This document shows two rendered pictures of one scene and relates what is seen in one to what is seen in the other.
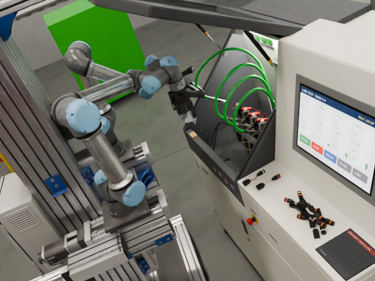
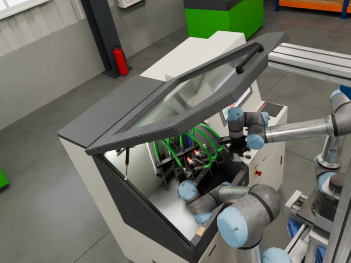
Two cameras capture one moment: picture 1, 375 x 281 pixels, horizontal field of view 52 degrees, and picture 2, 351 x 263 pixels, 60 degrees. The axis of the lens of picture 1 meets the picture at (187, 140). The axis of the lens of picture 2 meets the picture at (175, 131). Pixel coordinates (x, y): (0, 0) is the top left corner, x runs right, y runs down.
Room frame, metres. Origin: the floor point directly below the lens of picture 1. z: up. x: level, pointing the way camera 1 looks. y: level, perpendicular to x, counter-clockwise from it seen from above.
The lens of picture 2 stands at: (2.50, 0.76, 2.49)
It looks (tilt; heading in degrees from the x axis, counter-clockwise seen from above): 39 degrees down; 237
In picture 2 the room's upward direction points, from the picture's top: 13 degrees counter-clockwise
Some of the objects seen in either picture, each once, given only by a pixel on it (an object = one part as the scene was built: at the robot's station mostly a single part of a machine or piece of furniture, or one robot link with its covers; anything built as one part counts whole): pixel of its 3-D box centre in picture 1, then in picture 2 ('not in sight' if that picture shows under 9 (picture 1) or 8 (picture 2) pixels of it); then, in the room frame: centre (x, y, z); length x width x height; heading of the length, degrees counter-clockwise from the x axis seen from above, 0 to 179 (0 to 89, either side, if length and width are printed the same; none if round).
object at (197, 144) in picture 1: (213, 161); (221, 211); (1.73, -0.09, 0.87); 0.62 x 0.04 x 0.16; 12
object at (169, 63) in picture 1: (170, 69); (235, 119); (1.60, -0.05, 1.54); 0.09 x 0.08 x 0.11; 125
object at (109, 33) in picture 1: (100, 51); not in sight; (5.32, 0.68, 0.65); 0.95 x 0.86 x 1.30; 102
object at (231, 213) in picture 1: (229, 213); (227, 248); (1.73, -0.08, 0.44); 0.65 x 0.02 x 0.68; 12
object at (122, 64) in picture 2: not in sight; (120, 59); (0.27, -3.79, 0.29); 0.17 x 0.15 x 0.54; 4
